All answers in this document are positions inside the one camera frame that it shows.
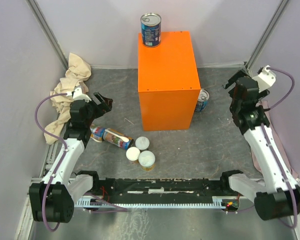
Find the colourful lying can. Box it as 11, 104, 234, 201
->
102, 128, 134, 150

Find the blue tall tin can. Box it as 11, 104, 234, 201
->
140, 13, 162, 48

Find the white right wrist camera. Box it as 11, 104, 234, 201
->
252, 65, 276, 93

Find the white lid small can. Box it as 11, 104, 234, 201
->
125, 146, 141, 164

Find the beige crumpled cloth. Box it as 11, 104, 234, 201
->
44, 53, 92, 137

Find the aluminium frame post right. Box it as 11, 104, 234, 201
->
244, 0, 290, 71

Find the grey lid can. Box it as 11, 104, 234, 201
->
135, 136, 150, 152

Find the aluminium frame post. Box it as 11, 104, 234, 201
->
26, 0, 68, 69
244, 0, 290, 71

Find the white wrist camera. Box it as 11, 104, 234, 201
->
252, 65, 276, 93
66, 86, 92, 103

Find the orange box counter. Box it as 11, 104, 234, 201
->
138, 31, 201, 131

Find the yellow labelled lying can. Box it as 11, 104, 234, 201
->
90, 124, 106, 143

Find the yellow can white lid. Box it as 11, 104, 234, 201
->
138, 150, 156, 171

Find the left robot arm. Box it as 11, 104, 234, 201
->
28, 89, 113, 225

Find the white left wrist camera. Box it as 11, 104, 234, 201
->
66, 86, 92, 103

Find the aluminium frame post left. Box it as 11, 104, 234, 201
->
26, 0, 68, 69

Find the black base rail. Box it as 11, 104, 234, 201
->
90, 178, 239, 204

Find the light blue cable duct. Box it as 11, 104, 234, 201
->
74, 196, 231, 210

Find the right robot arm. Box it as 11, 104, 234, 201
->
219, 65, 300, 228

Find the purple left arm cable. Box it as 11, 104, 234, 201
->
34, 92, 69, 232

